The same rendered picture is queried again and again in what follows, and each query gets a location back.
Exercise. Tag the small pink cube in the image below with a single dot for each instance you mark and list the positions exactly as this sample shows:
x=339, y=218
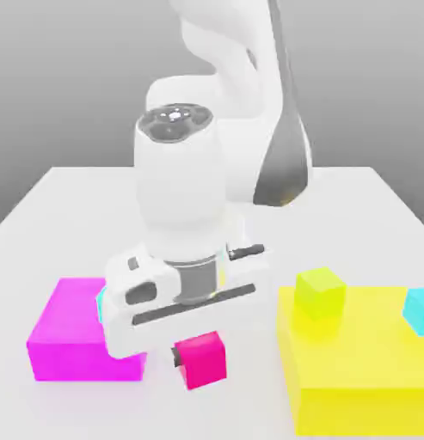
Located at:
x=203, y=361

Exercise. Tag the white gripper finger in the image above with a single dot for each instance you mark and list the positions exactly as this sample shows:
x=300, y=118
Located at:
x=178, y=356

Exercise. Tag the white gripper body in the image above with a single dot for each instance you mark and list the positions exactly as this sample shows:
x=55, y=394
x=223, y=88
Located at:
x=124, y=338

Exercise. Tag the small yellow-green cube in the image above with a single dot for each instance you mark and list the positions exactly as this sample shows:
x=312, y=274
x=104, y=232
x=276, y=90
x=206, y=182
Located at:
x=320, y=292

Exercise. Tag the large magenta box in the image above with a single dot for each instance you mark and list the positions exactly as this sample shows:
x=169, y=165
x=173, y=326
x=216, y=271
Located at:
x=65, y=330

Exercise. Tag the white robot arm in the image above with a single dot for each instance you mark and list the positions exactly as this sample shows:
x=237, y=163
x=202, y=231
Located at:
x=179, y=192

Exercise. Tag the small cyan cube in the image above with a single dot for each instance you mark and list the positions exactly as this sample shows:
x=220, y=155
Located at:
x=100, y=304
x=419, y=311

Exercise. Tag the large yellow box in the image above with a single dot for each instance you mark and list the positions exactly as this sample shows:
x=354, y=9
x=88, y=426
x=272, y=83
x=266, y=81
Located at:
x=363, y=371

